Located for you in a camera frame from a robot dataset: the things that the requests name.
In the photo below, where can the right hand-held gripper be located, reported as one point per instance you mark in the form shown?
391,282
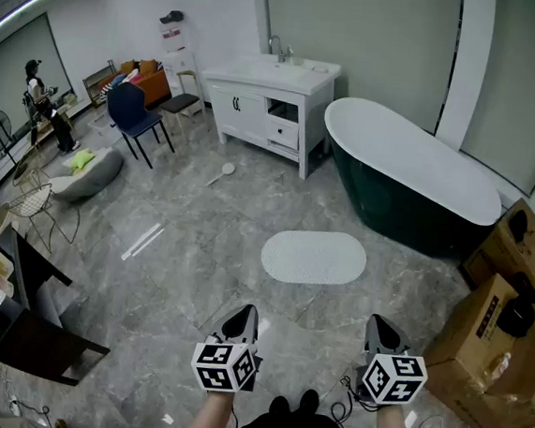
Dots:
392,380

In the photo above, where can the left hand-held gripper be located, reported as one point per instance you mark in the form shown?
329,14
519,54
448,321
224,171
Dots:
222,366

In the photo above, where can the white oval bath mat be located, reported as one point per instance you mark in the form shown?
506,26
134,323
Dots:
312,257

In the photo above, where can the person's left forearm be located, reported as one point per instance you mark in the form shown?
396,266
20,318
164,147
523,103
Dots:
205,419

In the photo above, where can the white and dark green bathtub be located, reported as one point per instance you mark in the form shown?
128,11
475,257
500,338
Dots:
408,165

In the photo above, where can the person's left black shoe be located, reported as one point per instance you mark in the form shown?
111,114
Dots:
278,404

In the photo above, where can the person's black shoe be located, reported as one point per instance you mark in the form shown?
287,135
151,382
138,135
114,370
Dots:
278,404
310,400

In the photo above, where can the cardboard box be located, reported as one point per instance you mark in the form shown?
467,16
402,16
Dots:
532,252
469,369

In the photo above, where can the person's right black shoe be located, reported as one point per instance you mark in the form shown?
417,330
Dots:
310,400

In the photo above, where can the black desk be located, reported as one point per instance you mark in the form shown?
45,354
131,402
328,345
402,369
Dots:
35,327

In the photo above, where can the grey bean bag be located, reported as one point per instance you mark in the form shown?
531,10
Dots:
92,177

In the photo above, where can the white vanity cabinet with sink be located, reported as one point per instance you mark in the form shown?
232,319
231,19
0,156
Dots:
240,107

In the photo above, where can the yellow-green cushion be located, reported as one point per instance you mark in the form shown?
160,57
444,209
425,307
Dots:
80,160

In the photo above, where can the wooden chair with dark seat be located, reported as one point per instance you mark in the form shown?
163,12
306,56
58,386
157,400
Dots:
180,102

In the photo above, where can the clear plastic storage box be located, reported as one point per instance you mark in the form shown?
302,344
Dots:
101,125

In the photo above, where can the blue chair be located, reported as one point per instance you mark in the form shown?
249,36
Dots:
129,108

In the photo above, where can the orange sofa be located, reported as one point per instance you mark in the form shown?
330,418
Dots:
153,84

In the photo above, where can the soap dish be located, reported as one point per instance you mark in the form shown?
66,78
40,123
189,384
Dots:
320,68

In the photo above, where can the chrome faucet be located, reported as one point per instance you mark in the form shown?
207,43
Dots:
279,49

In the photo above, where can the grey roller blind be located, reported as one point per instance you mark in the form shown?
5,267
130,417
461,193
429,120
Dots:
359,43
524,92

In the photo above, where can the white board with red label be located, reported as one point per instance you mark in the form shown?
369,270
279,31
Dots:
175,37

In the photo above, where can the black cap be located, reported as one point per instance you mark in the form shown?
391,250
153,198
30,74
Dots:
171,16

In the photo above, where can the ceiling tube light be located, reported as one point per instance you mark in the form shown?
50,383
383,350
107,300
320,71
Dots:
18,12

